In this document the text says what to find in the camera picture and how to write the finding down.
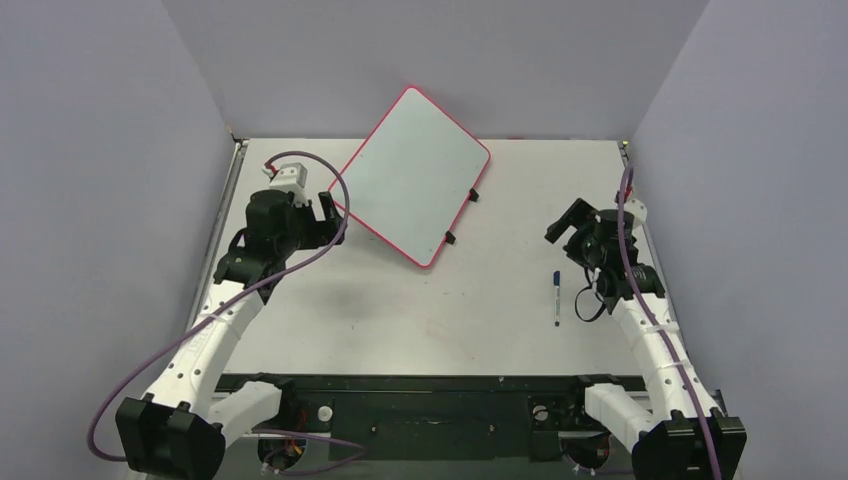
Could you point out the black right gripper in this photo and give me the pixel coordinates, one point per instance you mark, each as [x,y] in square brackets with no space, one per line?
[573,225]

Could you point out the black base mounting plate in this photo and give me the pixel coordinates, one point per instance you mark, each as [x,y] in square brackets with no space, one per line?
[452,418]

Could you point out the red-framed whiteboard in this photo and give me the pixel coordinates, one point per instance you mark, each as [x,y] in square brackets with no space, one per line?
[409,180]

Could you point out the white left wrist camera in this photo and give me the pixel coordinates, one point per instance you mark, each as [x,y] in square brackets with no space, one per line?
[291,178]

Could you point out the white whiteboard marker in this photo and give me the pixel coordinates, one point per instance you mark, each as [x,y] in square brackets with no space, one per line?
[557,305]

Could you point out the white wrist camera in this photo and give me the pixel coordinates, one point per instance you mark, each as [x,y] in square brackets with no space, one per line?
[291,178]
[635,212]

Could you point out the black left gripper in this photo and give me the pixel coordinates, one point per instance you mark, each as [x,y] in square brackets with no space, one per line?
[323,233]

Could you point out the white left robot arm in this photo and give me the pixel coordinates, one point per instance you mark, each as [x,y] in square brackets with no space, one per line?
[176,430]

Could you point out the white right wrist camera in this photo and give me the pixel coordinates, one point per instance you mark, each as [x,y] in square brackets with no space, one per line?
[635,212]

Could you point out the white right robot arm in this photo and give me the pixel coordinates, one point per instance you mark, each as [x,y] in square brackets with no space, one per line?
[684,433]

